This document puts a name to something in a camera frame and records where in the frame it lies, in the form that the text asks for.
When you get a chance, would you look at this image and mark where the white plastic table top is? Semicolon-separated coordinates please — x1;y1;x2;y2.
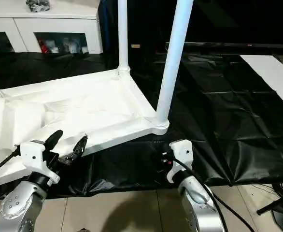
0;69;170;194

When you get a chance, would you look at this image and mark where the white plastic table leg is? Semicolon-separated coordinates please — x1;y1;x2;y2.
155;0;194;129
117;0;131;74

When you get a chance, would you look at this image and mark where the black plastic mat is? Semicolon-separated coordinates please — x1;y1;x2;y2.
0;48;283;200

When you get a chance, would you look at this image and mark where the red bottle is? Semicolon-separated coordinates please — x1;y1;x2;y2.
39;39;49;53

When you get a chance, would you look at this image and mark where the white glass-door cabinet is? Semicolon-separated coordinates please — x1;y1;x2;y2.
0;0;104;54

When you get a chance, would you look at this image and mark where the black floor stand bar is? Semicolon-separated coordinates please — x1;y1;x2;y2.
256;191;283;216

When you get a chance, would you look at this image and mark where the small grey cabinet ornament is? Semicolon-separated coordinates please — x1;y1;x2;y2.
26;0;51;13

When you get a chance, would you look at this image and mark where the black flat screen television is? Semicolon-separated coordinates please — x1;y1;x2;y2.
132;0;283;55

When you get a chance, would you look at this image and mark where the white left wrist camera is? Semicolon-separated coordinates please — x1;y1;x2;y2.
18;140;61;185

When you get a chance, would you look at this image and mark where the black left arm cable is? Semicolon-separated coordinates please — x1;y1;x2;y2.
0;147;21;179

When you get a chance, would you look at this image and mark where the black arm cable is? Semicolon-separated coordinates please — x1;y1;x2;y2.
173;157;255;232
0;147;21;179

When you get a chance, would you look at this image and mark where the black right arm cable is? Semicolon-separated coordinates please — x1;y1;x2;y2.
173;157;255;232

